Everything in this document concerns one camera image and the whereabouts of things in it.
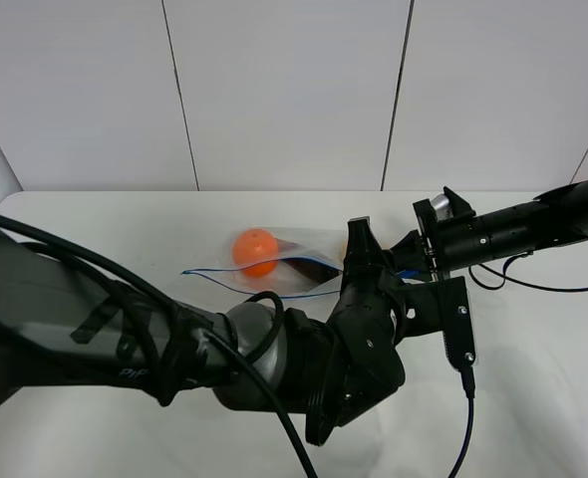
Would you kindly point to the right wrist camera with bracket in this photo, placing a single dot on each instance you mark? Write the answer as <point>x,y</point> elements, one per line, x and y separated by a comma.
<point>448,205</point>

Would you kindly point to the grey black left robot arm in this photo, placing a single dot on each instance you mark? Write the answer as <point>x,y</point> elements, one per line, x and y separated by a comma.
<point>71,317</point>

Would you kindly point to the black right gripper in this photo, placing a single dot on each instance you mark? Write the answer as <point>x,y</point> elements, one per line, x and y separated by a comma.
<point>448,245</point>

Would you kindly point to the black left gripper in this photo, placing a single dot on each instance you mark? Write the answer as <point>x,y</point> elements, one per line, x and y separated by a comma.
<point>362,367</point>

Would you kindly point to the clear zip bag blue seal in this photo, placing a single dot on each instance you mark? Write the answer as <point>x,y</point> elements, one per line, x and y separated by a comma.
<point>283,280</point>

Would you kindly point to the dark purple eggplant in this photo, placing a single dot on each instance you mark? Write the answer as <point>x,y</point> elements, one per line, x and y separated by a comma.
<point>310,263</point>

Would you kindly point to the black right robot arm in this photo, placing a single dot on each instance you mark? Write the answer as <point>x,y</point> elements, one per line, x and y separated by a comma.
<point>555,218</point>

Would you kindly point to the orange fruit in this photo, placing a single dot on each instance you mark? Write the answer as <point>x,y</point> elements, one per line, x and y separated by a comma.
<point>255,252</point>

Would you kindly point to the left wrist camera mount plate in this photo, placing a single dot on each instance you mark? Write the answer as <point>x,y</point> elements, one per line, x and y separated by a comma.
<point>443,307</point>

